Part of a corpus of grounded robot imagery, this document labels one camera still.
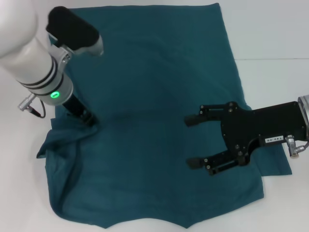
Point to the teal blue shirt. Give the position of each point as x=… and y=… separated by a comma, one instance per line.
x=149, y=120

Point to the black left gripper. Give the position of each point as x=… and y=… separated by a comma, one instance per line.
x=76, y=108

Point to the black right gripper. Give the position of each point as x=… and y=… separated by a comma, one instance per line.
x=248, y=128

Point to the silver cylinder gripper connector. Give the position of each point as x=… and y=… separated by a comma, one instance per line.
x=292, y=146

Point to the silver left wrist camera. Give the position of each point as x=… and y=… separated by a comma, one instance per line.
x=72, y=31

